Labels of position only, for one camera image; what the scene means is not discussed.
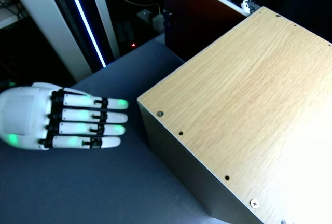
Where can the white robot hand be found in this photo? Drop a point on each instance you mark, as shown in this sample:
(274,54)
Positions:
(28,115)

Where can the light wooden box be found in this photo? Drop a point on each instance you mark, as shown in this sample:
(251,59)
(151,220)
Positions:
(249,110)

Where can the grey table cloth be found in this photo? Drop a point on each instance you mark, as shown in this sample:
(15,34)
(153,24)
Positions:
(85,161)

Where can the white LED light strip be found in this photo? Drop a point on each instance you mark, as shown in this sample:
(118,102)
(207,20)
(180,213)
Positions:
(85,21)

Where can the black power strip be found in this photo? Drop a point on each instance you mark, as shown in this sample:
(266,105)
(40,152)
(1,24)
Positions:
(125,32)

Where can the grey power adapter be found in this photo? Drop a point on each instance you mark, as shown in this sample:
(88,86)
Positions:
(157,22)

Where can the white frame post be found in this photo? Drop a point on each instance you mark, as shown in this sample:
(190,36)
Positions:
(52,24)

